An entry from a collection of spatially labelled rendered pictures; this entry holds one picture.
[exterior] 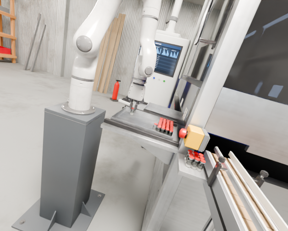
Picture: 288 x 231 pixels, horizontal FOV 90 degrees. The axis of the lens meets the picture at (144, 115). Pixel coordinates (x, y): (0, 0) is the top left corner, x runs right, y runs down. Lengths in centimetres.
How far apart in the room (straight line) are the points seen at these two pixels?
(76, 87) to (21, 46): 684
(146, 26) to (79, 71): 43
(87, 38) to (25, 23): 676
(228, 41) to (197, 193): 68
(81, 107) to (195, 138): 63
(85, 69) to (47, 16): 615
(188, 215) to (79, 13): 615
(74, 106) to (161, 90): 100
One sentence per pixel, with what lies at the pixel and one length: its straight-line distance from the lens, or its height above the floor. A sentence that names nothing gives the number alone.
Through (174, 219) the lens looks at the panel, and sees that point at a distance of 98.
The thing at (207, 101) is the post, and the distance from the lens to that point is 64.
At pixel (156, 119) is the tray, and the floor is 89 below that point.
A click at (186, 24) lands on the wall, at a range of 538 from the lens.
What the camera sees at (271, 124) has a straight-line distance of 75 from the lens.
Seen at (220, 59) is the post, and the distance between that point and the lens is 64.
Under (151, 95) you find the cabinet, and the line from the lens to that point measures 166.
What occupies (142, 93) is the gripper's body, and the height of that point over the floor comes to 105.
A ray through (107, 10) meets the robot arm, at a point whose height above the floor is 140.
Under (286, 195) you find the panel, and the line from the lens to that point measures 95.
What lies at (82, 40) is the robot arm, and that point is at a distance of 79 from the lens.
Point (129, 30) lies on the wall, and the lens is 550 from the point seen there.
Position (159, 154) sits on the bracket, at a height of 77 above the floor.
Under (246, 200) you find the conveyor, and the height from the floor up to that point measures 97.
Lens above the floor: 120
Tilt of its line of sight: 18 degrees down
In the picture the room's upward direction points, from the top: 16 degrees clockwise
